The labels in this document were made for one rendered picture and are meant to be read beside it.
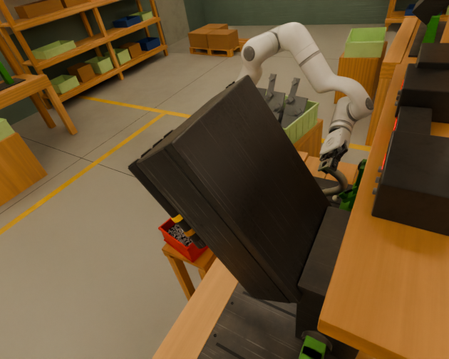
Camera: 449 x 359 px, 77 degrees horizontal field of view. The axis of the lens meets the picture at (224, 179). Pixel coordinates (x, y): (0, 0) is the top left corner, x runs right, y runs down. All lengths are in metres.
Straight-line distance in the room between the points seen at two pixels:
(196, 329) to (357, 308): 0.78
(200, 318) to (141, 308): 1.21
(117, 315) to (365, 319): 2.07
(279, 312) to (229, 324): 0.18
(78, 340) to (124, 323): 0.32
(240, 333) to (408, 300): 0.73
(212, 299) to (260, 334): 0.22
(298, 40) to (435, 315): 0.98
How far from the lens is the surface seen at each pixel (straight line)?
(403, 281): 0.47
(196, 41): 7.10
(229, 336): 1.10
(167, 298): 2.27
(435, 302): 0.47
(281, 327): 1.10
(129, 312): 2.34
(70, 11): 6.06
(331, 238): 0.87
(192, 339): 1.12
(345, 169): 1.68
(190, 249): 1.31
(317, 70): 1.18
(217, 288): 1.18
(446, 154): 0.57
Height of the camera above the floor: 1.92
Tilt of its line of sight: 40 degrees down
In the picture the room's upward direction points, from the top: 11 degrees counter-clockwise
